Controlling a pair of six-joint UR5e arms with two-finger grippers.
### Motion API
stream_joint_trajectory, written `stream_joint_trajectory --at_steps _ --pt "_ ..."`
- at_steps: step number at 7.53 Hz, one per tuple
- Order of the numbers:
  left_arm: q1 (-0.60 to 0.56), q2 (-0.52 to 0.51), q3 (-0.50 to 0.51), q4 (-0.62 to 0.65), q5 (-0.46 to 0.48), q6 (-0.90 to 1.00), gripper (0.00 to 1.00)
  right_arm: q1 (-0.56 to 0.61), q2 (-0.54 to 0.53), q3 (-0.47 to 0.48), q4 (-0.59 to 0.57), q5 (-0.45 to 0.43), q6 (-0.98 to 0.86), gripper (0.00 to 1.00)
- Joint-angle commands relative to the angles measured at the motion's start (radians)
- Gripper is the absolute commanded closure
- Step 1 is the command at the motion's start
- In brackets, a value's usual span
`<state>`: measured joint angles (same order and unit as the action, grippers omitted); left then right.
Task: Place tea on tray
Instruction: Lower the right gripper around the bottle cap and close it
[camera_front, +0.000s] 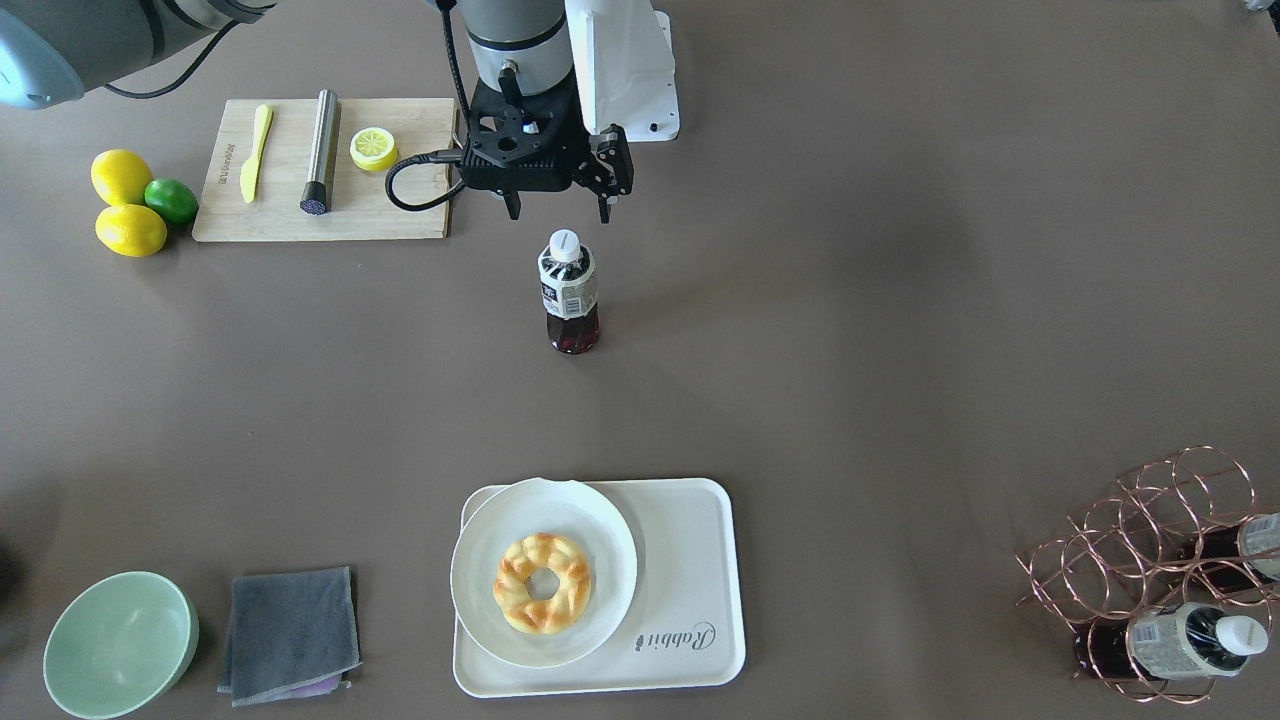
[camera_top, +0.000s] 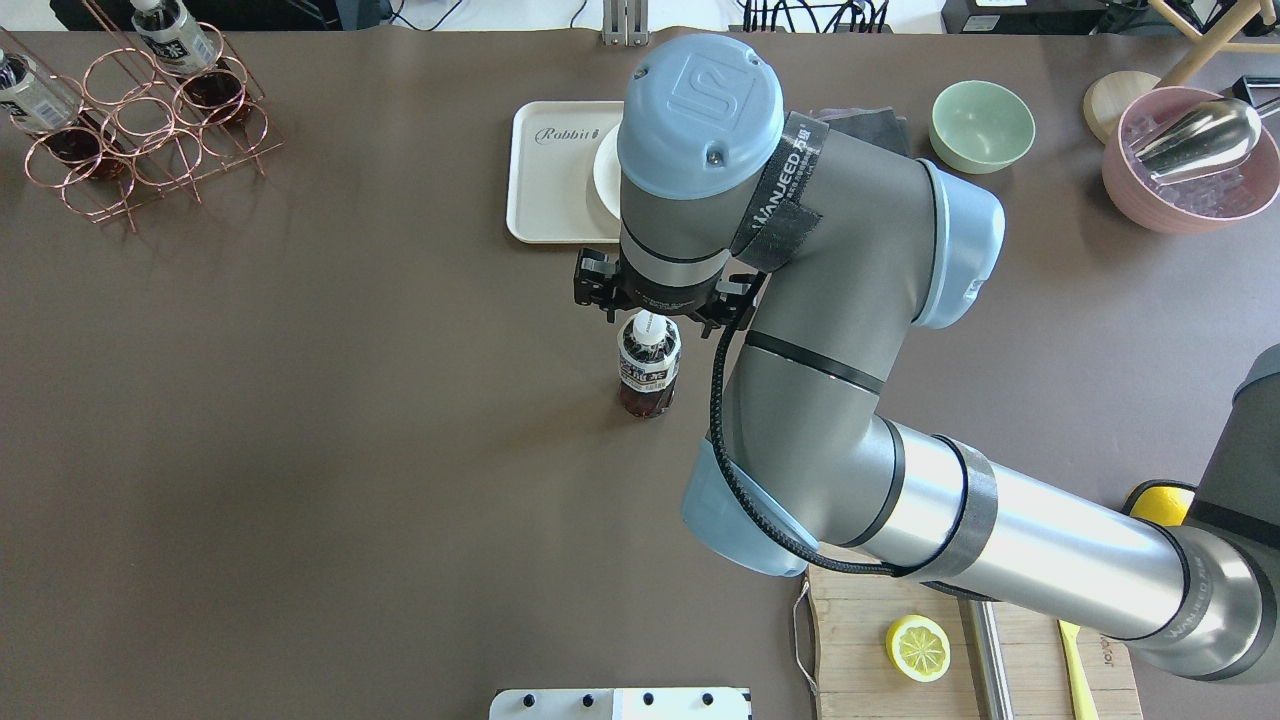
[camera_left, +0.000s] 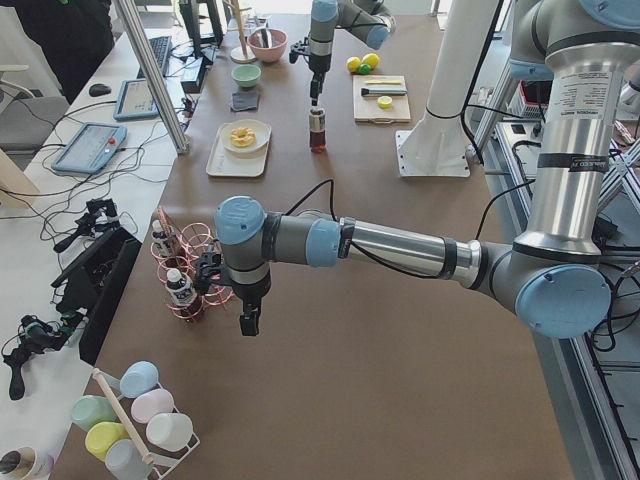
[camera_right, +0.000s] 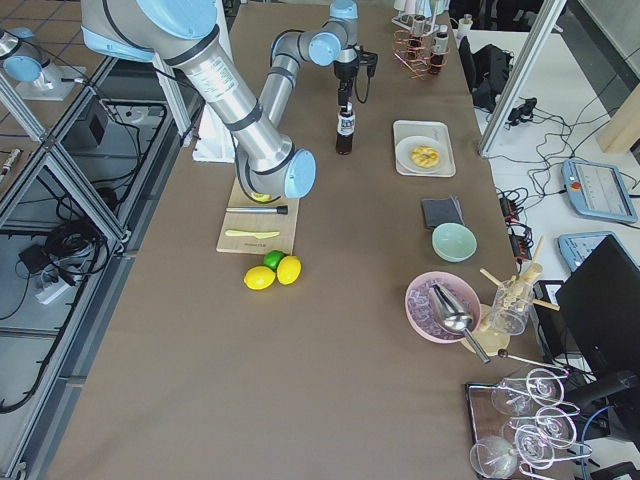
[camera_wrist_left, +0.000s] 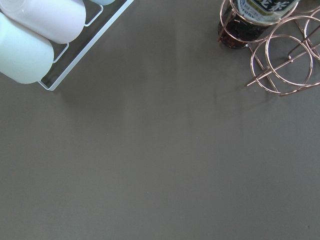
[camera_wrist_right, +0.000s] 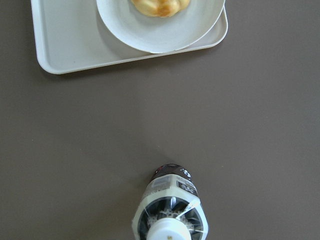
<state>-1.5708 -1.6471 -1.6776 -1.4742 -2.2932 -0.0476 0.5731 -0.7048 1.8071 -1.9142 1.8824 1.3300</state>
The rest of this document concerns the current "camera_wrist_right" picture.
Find tea bottle white cap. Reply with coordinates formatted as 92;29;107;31
132;164;209;240

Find beige serving tray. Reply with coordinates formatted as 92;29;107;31
30;0;229;75

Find white round plate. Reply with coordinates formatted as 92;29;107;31
96;0;225;54

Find twisted ring pastry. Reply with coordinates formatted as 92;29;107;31
131;0;191;18

